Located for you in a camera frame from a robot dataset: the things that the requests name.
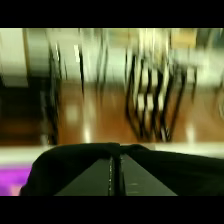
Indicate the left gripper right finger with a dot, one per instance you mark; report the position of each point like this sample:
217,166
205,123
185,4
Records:
140,180

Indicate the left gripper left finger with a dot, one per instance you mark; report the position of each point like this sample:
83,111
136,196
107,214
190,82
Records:
95,180

